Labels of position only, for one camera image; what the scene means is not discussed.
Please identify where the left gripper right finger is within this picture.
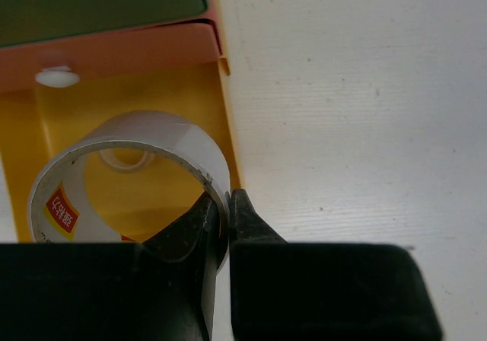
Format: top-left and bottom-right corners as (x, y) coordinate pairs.
(229, 189), (443, 340)

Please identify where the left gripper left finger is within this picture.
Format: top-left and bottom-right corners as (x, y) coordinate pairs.
(1, 194), (217, 340)

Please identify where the large white tape roll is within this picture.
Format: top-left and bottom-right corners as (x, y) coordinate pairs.
(27, 110), (231, 267)

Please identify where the yellow cardboard box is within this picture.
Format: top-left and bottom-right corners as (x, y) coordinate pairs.
(1, 62), (242, 242)

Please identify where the orange cardboard box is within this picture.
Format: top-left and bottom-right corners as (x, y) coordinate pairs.
(1, 0), (223, 92)

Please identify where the green drawer box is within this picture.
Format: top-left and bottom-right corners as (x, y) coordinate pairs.
(1, 0), (208, 47)

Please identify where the small clear tape roll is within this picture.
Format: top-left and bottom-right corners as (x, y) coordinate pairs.
(97, 148), (155, 174)

